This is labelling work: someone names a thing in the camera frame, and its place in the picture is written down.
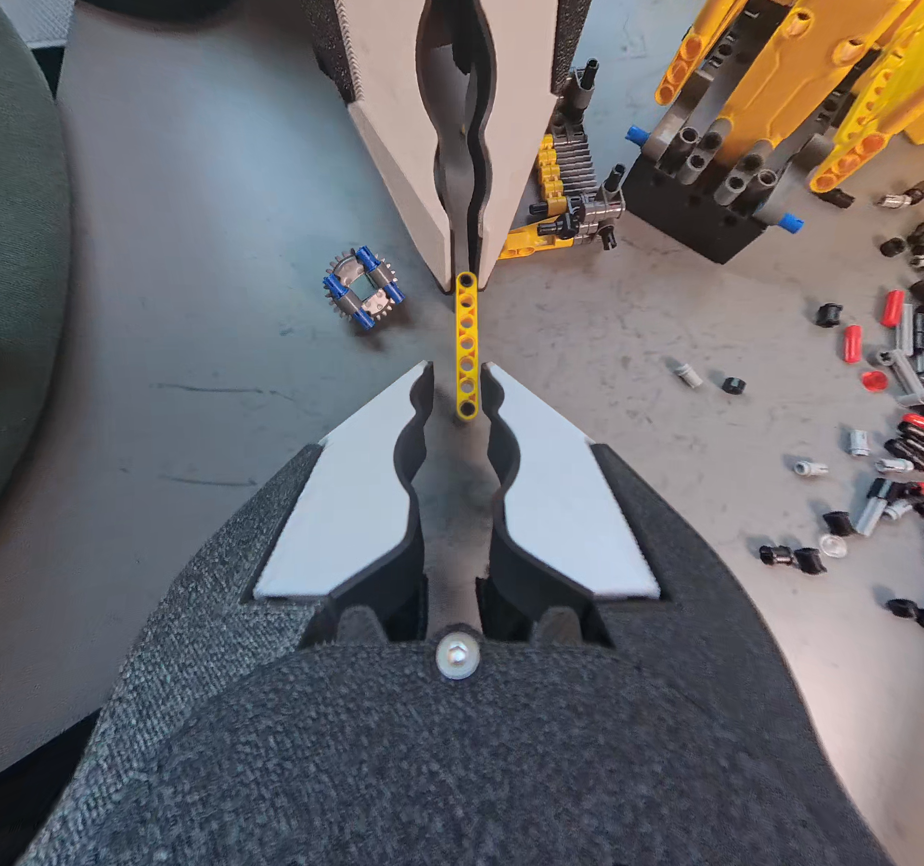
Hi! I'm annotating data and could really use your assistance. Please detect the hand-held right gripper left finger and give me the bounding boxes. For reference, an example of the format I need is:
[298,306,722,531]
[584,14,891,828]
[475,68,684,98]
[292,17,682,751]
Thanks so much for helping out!
[253,361,435,601]

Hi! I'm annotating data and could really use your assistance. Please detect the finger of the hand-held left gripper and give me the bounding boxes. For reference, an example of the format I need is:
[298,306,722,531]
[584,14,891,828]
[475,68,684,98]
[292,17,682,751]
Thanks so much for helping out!
[471,0,565,292]
[325,0,459,297]

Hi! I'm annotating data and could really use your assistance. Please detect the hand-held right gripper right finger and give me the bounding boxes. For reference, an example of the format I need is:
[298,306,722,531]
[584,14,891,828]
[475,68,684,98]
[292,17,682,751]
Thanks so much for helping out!
[479,363,661,601]

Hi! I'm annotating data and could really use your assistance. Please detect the yellow lego beam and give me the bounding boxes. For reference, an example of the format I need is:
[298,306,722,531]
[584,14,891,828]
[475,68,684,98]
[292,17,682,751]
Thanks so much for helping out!
[454,271,480,422]

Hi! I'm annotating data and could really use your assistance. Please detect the grey lego gear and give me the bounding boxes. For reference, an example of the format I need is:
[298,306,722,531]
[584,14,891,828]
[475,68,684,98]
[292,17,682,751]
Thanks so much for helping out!
[321,244,406,331]

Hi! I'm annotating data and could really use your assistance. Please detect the yellow grey lego claw assembly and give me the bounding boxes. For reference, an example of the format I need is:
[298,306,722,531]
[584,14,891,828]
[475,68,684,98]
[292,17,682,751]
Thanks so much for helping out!
[497,56,628,262]

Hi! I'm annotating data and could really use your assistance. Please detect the large yellow black lego model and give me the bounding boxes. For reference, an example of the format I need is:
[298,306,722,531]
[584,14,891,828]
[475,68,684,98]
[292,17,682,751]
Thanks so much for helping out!
[619,0,924,267]

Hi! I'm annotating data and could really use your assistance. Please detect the pile of small lego pieces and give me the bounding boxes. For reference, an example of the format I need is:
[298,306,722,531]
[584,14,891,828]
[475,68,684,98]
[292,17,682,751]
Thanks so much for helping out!
[815,186,924,627]

